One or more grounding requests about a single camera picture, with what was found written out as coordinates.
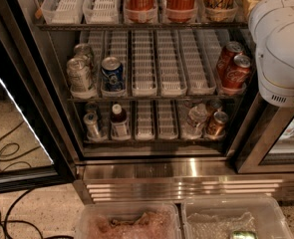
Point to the red coke can front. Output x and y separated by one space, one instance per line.
237 72

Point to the steel fridge base grille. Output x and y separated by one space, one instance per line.
173 180

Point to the glass fridge door left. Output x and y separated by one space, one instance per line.
35 146

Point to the white tray top far left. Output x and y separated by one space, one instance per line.
62 11

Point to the slim silver can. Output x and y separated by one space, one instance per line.
94 129
91 107

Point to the gold can rear bottom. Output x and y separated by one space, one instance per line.
213 106

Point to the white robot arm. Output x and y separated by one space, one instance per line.
275 71

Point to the red coke can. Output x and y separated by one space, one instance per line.
228 52
237 72

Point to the slim silver can rear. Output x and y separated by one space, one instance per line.
91 107

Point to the clear bin right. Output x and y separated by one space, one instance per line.
215 217

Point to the clear bin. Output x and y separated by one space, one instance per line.
129 220
215 217

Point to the silver can shelf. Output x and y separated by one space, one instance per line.
84 50
79 74

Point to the red coke can rear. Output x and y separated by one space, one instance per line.
228 52

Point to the green can in bin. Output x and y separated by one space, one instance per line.
240 234

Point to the silver can front middle shelf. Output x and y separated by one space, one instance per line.
79 74

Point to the clear bin left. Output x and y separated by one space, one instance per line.
129 220

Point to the white tray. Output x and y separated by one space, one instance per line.
62 11
170 69
144 82
101 11
144 121
166 120
199 77

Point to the slim silver can front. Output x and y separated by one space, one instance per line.
94 129

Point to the blue pepsi can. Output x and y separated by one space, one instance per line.
113 74

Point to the gold can front bottom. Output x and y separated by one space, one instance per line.
216 124

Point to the silver can rear middle shelf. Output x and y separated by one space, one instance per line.
84 50

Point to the dark juice bottle white cap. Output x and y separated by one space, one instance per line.
119 121

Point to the right fridge door frame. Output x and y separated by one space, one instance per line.
265 141

